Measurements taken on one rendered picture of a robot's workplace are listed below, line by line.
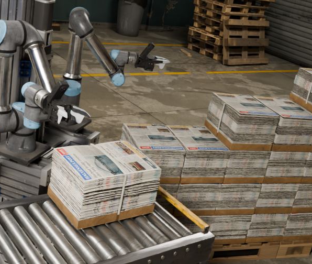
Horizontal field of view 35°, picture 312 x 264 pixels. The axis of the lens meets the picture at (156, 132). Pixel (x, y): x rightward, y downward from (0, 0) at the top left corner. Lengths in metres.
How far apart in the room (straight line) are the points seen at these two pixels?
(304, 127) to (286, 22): 7.75
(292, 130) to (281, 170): 0.28
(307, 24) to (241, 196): 7.66
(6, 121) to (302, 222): 2.14
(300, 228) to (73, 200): 2.00
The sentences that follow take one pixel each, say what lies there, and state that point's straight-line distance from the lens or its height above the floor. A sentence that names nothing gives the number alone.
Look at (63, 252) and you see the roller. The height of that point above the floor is 0.78.
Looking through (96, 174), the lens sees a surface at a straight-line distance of 1.93.
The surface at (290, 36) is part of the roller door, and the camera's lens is 10.74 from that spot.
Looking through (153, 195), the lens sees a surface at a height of 0.90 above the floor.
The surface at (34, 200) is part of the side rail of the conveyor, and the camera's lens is 2.17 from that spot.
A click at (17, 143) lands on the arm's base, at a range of 2.51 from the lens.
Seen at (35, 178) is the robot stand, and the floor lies 0.71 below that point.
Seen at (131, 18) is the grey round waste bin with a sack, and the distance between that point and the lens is 9.74.
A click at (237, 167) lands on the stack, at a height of 0.71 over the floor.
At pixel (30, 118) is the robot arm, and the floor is 1.12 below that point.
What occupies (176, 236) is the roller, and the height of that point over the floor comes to 0.80.
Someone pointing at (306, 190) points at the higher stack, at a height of 0.55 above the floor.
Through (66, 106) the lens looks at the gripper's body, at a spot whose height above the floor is 1.23.
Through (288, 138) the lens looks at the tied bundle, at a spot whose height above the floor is 0.93.
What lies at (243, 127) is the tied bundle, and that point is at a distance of 2.93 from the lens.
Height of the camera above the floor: 1.93
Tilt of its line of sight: 22 degrees down
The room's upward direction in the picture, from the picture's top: 11 degrees clockwise
